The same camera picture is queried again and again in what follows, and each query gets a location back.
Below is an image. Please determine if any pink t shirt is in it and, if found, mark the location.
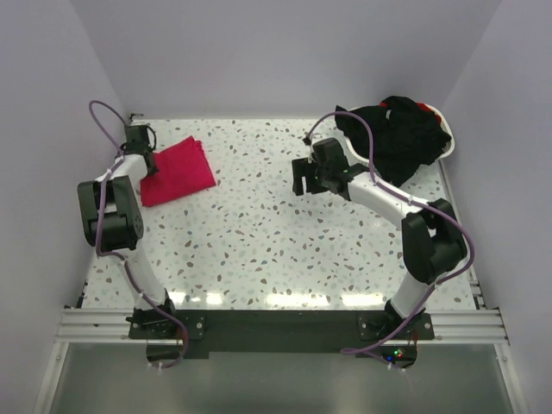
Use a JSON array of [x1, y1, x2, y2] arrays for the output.
[[140, 136, 216, 207]]

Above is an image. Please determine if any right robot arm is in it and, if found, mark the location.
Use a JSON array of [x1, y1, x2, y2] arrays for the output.
[[292, 137, 467, 339]]

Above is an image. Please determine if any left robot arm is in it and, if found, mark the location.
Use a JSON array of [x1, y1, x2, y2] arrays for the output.
[[77, 125, 179, 339]]

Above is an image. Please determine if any white laundry basket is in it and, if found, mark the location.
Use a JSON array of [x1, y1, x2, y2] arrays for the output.
[[337, 103, 455, 166]]

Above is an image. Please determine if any black t shirt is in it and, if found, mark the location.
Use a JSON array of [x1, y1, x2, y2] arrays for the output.
[[335, 96, 450, 187]]

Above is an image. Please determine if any red garment in basket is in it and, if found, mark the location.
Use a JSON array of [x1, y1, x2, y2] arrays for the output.
[[379, 101, 442, 125]]

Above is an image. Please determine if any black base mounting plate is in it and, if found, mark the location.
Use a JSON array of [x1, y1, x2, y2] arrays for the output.
[[129, 308, 435, 370]]

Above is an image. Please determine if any aluminium frame rail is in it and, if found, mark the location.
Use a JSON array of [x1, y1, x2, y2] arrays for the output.
[[56, 309, 510, 345]]

